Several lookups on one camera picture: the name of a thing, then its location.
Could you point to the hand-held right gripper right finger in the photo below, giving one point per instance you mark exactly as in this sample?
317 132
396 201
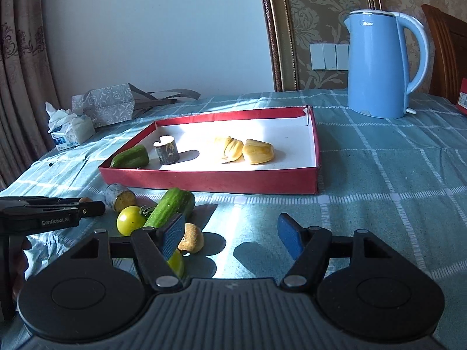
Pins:
290 235

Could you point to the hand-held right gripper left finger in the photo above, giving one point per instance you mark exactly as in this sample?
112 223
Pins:
174 235

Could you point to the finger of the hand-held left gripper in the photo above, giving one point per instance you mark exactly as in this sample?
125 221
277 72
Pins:
43 200
91 210

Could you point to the small tan potato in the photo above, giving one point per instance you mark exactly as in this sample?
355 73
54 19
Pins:
87 199
191 238

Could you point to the green yellow tomato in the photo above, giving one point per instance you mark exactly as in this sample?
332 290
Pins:
178 264
129 220

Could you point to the dark green cucumber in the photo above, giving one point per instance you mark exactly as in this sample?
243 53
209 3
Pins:
171 202

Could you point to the sugarcane piece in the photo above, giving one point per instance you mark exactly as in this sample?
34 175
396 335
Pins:
122 197
168 153

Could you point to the shallow red cardboard box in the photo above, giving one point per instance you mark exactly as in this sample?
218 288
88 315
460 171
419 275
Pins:
219 184

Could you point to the person's left hand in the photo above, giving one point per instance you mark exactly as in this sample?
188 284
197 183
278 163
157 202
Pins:
20 262

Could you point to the tissue pack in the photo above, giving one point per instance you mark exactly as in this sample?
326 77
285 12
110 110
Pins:
78 131

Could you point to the grey patterned paper bag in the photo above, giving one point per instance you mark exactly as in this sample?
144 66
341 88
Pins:
105 105

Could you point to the brown curtain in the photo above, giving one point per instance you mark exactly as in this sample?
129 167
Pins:
25 80

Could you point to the blue electric kettle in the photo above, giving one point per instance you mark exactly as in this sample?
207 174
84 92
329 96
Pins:
375 69

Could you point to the red carton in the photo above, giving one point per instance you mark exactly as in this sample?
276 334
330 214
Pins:
463 98

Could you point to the brown wooden chair back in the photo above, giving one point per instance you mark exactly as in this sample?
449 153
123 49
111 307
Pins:
448 51

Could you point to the white wall switch panel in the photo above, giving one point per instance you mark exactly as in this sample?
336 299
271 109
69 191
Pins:
328 56

